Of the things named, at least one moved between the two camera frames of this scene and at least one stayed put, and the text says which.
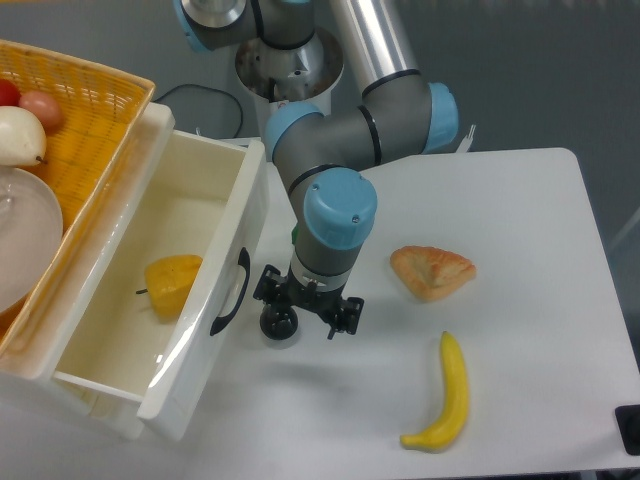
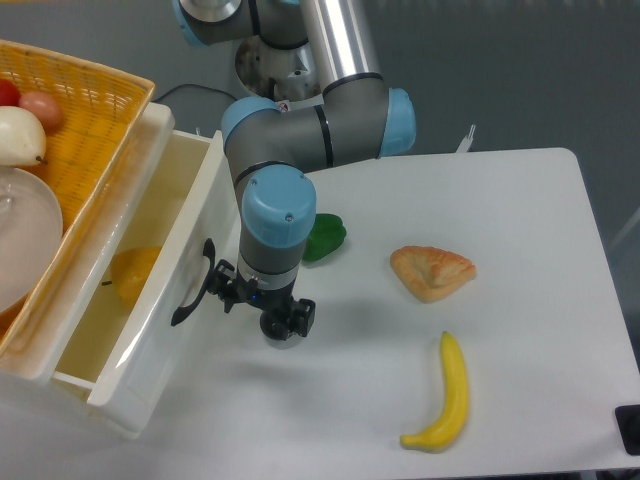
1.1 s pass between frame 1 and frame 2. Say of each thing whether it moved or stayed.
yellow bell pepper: moved
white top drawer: moved
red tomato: stayed
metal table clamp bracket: stayed
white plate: stayed
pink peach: stayed
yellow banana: stayed
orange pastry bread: stayed
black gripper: moved
